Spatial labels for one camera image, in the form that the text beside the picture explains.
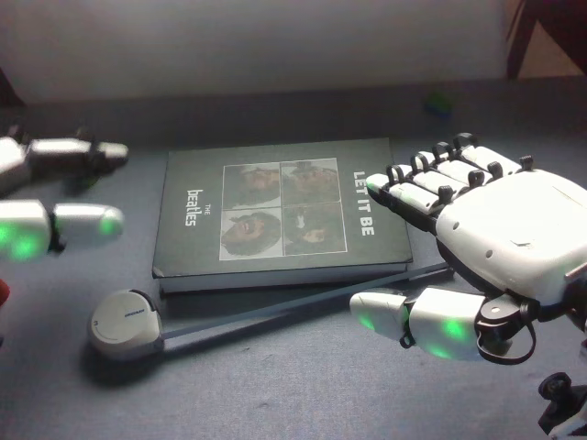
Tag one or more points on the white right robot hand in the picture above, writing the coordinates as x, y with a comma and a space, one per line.
513, 229

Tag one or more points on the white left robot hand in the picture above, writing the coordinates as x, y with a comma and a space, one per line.
27, 229

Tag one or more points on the white and grey tape measure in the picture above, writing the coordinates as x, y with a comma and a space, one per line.
124, 325

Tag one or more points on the black Let It Be book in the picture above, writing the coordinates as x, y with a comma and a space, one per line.
357, 261

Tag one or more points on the red toy cylinder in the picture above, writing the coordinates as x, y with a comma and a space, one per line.
3, 293

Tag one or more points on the green and blue toy block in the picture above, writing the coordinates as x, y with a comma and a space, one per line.
438, 104

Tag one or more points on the dark wooden chair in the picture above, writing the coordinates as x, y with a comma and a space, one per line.
520, 32

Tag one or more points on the pale backdrop board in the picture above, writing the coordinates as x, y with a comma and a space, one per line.
229, 46

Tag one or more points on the grey table cloth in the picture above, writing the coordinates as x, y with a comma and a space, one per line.
298, 403

